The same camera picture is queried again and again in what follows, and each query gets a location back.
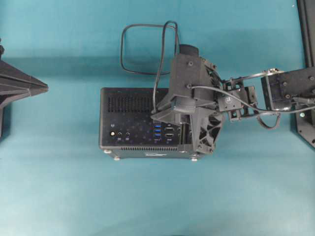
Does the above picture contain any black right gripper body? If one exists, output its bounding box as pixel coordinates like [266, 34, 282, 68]
[172, 55, 224, 153]

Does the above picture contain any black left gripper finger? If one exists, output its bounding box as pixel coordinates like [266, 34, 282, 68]
[0, 60, 48, 88]
[3, 85, 48, 107]

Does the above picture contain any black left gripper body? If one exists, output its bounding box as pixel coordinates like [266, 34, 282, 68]
[0, 38, 8, 138]

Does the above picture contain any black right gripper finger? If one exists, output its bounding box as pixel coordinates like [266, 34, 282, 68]
[177, 115, 198, 152]
[151, 108, 180, 123]

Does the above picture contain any black USB cable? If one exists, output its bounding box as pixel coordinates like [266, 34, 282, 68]
[119, 20, 180, 115]

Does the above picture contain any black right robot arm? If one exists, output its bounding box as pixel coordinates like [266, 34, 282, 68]
[152, 54, 315, 154]

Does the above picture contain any black mini PC box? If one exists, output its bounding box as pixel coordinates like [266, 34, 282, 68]
[99, 88, 203, 160]

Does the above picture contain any black wrist camera on gripper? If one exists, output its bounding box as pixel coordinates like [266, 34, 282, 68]
[157, 44, 220, 111]

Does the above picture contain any black camera wire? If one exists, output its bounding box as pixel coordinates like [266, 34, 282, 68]
[189, 84, 315, 114]

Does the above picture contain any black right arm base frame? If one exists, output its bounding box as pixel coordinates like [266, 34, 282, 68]
[296, 0, 315, 147]

